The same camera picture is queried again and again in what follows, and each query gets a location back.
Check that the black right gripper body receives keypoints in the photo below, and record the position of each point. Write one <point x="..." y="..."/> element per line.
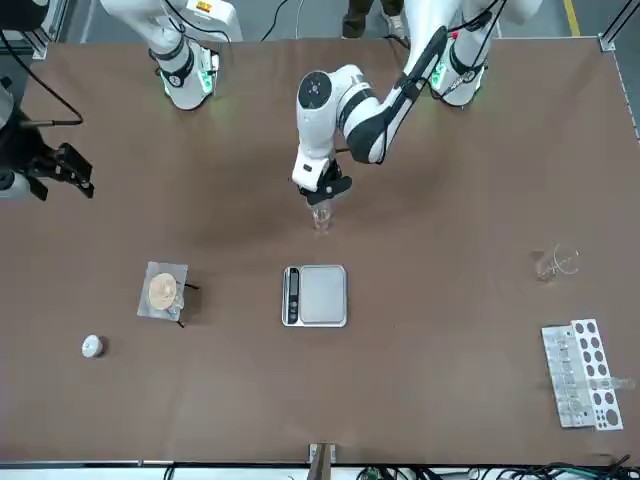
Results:
<point x="22" y="150"/>

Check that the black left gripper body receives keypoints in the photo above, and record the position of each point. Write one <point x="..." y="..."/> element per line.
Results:
<point x="331" y="172"/>

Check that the small glass beaker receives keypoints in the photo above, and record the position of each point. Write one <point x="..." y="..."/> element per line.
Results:
<point x="322" y="222"/>

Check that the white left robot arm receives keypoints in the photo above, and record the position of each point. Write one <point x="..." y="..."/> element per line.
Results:
<point x="315" y="125"/>

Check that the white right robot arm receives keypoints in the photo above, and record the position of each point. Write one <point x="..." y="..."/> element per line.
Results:
<point x="185" y="80"/>

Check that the silver digital balance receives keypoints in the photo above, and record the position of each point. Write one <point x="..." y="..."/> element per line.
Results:
<point x="320" y="295"/>

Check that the large glass beaker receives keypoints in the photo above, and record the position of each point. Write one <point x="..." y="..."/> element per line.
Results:
<point x="557" y="262"/>

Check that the black tripod stand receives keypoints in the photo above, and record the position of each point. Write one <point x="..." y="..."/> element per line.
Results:
<point x="194" y="287"/>

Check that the small white round cap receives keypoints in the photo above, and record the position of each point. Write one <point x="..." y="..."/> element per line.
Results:
<point x="91" y="346"/>

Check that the green circuit board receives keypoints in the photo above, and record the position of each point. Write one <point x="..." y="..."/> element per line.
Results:
<point x="371" y="473"/>

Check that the white test tube rack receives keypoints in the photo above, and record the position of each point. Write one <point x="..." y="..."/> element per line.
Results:
<point x="582" y="375"/>

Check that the glass test tube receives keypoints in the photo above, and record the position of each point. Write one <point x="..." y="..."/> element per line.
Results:
<point x="617" y="383"/>

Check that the aluminium frame post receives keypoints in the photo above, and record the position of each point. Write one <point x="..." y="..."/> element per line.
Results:
<point x="44" y="35"/>
<point x="322" y="460"/>
<point x="607" y="42"/>

